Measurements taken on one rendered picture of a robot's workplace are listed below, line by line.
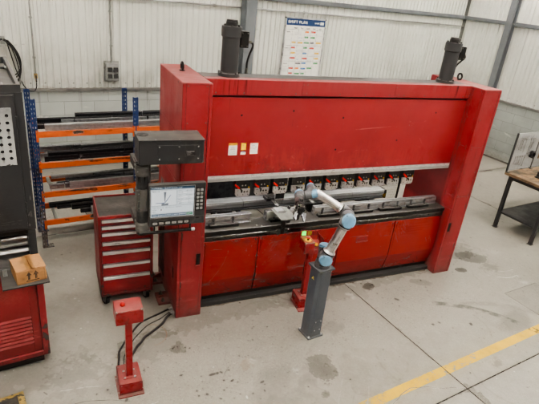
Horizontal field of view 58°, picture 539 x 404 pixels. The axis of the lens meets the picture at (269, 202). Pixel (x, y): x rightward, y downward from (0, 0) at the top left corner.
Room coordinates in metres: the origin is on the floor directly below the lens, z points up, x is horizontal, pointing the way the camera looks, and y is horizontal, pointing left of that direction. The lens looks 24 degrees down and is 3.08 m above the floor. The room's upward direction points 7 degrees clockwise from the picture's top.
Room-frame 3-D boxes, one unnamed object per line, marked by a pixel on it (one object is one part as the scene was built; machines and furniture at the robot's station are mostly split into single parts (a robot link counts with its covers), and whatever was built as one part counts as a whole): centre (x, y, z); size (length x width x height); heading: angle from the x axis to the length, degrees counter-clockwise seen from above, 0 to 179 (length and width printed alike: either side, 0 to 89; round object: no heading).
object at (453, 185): (5.68, -2.06, 1.15); 0.85 x 0.25 x 2.30; 26
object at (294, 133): (4.81, -0.68, 1.74); 3.00 x 0.08 x 0.80; 116
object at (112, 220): (4.17, 1.41, 0.50); 0.50 x 0.50 x 1.00; 26
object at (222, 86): (4.80, -0.68, 2.23); 3.00 x 0.10 x 0.14; 116
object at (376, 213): (4.77, -0.70, 0.85); 3.00 x 0.21 x 0.04; 116
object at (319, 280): (3.84, -0.55, 0.39); 0.18 x 0.18 x 0.77; 33
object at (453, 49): (5.50, -1.80, 2.53); 0.33 x 0.25 x 0.47; 116
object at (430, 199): (5.08, -1.23, 0.92); 1.67 x 0.06 x 0.10; 116
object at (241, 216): (4.28, 0.40, 0.92); 0.50 x 0.06 x 0.10; 116
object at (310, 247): (4.32, -0.47, 0.75); 0.20 x 0.16 x 0.18; 110
